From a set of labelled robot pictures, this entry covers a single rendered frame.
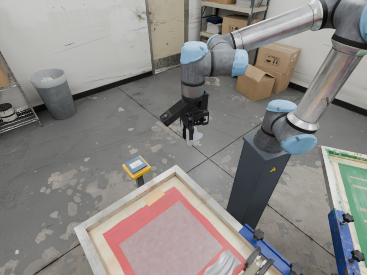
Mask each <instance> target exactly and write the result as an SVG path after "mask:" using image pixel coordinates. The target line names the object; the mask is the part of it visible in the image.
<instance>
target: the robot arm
mask: <svg viewBox="0 0 367 275"><path fill-rule="evenodd" d="M327 28H330V29H335V32H334V34H333V36H332V37H331V41H332V45H333V46H332V48H331V50H330V51H329V53H328V55H327V57H326V58H325V60H324V62H323V63H322V65H321V67H320V68H319V70H318V72H317V74H316V75H315V77H314V78H313V81H312V82H311V84H310V85H309V87H308V89H307V90H306V92H305V94H304V96H303V97H302V99H301V101H300V103H299V104H298V106H297V105H296V104H294V103H293V102H291V101H287V100H273V101H271V102H270V103H269V104H268V107H267V108H266V112H265V115H264V119H263V122H262V125H261V127H260V129H259V130H258V131H257V132H256V134H255V135H254V138H253V143H254V144H255V146H256V147H257V148H259V149H260V150H261V151H264V152H267V153H280V152H282V151H283V150H284V151H285V152H286V153H288V154H302V153H305V152H307V151H309V150H311V149H312V148H314V147H315V145H316V143H317V138H316V137H315V136H314V134H315V133H316V131H317V130H318V129H319V124H318V121H319V119H320V118H321V117H322V115H323V114H324V112H325V111H326V109H327V108H328V106H329V105H330V103H331V102H332V101H333V99H334V98H335V97H336V95H337V94H338V92H339V91H340V90H341V88H342V87H343V85H344V84H345V82H346V81H347V79H348V78H349V77H350V75H351V74H352V73H353V71H354V70H355V68H356V67H357V65H358V64H359V62H360V61H361V60H362V58H363V57H364V56H365V55H367V0H310V1H309V2H308V4H307V5H304V6H302V7H299V8H296V9H293V10H290V11H288V12H285V13H283V14H280V15H277V16H274V17H271V18H269V19H266V20H264V21H261V22H258V23H255V24H252V25H250V26H247V27H244V28H242V29H239V30H237V31H234V32H231V33H228V34H225V35H220V34H215V35H212V36H211V37H210V38H209V39H208V40H207V43H206V44H205V43H204V42H201V41H189V42H186V43H184V44H183V45H182V47H181V59H180V63H181V98H182V99H181V100H179V101H178V102H177V103H176V104H174V105H173V106H172V107H171V108H169V109H168V110H167V111H166V112H164V113H163V114H162V115H160V117H159V118H160V120H161V121H162V123H163V124H164V125H165V126H166V127H168V126H169V125H171V124H172V123H173V122H175V121H176V120H177V119H178V118H180V127H181V133H182V137H183V138H184V139H186V135H187V145H188V146H189V148H190V147H192V144H193V143H194V142H195V141H197V140H199V139H201V138H202V137H203V134H202V133H199V132H197V128H196V127H195V126H196V125H206V124H209V113H210V112H209V111H208V97H209V94H208V93H206V92H205V90H204V87H205V77H219V76H231V77H233V76H242V75H244V74H245V73H246V70H247V66H248V54H247V51H250V50H253V49H256V48H258V47H261V46H264V45H267V44H270V43H273V42H276V41H279V40H281V39H284V38H288V37H291V36H293V35H296V34H299V33H302V32H305V31H308V30H311V31H313V32H315V31H318V30H320V29H327ZM204 111H205V112H204ZM206 111H207V112H206ZM205 116H208V121H207V122H204V121H206V118H205Z"/></svg>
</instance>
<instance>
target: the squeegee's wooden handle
mask: <svg viewBox="0 0 367 275"><path fill-rule="evenodd" d="M259 269H260V268H259V267H258V266H257V265H256V264H255V263H254V262H252V264H251V265H250V266H249V267H248V268H247V270H246V271H245V272H244V273H243V274H242V275H256V274H257V272H258V271H259Z"/></svg>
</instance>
